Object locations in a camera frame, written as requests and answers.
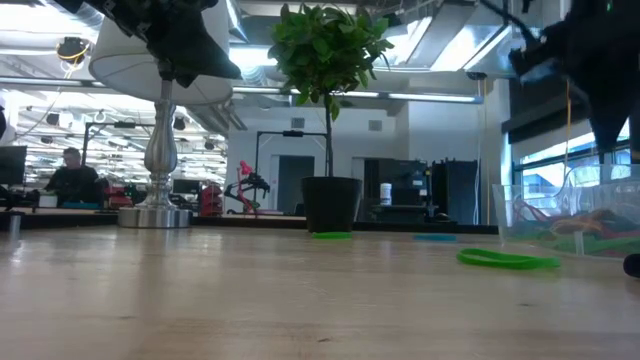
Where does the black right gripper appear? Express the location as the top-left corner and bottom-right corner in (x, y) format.
(544, 14), (640, 152)

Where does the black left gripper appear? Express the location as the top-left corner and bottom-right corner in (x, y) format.
(54, 0), (242, 89)

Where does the yellow rubber band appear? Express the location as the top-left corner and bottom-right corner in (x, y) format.
(549, 213), (626, 237)

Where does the red rubber band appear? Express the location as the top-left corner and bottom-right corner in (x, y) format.
(512, 199), (556, 234)
(594, 224), (640, 241)

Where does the clear plastic bin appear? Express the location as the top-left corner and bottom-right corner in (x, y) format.
(492, 163), (640, 261)

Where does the window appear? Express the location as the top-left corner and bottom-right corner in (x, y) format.
(509, 102), (632, 189)

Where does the silver table lamp white shade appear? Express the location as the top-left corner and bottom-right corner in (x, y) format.
(88, 0), (234, 230)

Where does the red tool stack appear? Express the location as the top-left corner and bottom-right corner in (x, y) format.
(199, 183), (225, 217)

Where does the dark doorway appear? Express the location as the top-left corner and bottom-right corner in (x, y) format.
(277, 154), (316, 216)

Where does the black panel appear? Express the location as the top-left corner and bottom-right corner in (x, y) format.
(431, 159), (480, 226)

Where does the person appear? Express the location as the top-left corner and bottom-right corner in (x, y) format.
(43, 147), (107, 207)

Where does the long ceiling light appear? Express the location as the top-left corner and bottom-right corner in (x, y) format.
(234, 85), (485, 105)

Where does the potted tree black pot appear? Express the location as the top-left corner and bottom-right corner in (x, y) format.
(267, 2), (396, 234)

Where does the black computer monitor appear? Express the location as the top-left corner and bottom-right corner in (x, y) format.
(0, 145), (28, 187)

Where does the black cabinet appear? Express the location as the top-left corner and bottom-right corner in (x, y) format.
(363, 158), (432, 224)

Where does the black camera stand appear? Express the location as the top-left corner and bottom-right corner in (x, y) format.
(253, 129), (331, 216)
(78, 121), (157, 204)

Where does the black ceiling cable reel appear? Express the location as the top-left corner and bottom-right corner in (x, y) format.
(55, 35), (93, 65)

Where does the silver ceiling duct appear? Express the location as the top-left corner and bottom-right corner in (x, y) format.
(364, 0), (554, 80)

